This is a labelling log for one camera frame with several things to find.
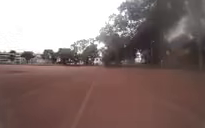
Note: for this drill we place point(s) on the small white building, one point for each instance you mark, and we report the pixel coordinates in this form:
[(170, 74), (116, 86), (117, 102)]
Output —
[(97, 60)]

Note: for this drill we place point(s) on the row of trees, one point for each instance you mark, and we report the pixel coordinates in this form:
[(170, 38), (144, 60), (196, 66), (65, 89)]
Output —
[(146, 36)]

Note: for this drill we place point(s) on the red sports court ground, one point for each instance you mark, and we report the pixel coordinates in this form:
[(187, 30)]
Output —
[(123, 96)]

